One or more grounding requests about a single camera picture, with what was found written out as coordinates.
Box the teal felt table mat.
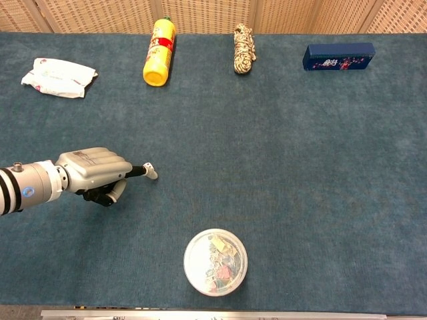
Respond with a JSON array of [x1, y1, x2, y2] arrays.
[[0, 31, 427, 316]]

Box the aluminium profile rail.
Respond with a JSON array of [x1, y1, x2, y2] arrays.
[[40, 309, 388, 320]]

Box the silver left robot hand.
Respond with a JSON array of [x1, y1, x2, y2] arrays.
[[55, 147, 159, 208]]

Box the yellow plastic bottle red label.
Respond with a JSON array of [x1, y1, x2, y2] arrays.
[[142, 15, 177, 87]]

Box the beige patterned rope bundle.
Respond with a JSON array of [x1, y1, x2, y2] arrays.
[[232, 23, 258, 75]]

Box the white tissue packet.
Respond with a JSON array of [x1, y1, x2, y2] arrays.
[[21, 57, 99, 99]]

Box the clear round tub binder clips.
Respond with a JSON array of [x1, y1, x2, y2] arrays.
[[183, 228, 249, 297]]

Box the woven rattan folding screen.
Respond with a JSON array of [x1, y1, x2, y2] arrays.
[[0, 0, 427, 35]]

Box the dark blue rectangular box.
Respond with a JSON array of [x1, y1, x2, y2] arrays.
[[302, 42, 376, 72]]

